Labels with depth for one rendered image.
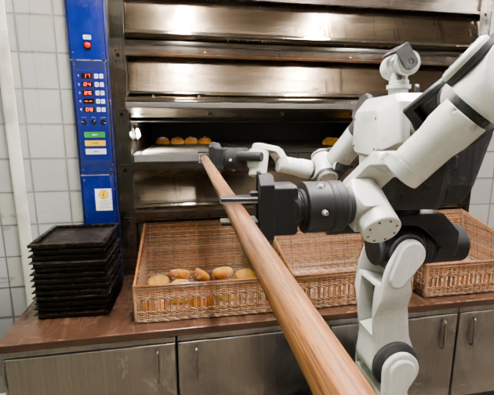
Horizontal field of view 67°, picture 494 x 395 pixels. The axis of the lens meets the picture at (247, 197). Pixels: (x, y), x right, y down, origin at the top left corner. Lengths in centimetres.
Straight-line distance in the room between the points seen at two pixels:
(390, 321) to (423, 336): 66
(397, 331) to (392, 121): 62
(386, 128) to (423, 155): 38
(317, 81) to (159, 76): 77
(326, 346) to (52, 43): 181
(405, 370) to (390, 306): 19
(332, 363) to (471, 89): 47
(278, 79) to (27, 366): 158
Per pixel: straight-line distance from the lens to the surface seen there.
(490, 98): 61
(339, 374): 22
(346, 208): 62
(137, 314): 153
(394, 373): 124
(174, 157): 155
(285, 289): 31
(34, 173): 195
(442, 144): 61
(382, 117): 100
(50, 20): 195
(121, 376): 160
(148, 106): 168
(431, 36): 228
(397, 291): 114
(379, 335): 122
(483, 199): 256
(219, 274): 180
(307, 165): 141
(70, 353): 157
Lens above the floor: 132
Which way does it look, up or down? 11 degrees down
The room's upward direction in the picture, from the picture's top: straight up
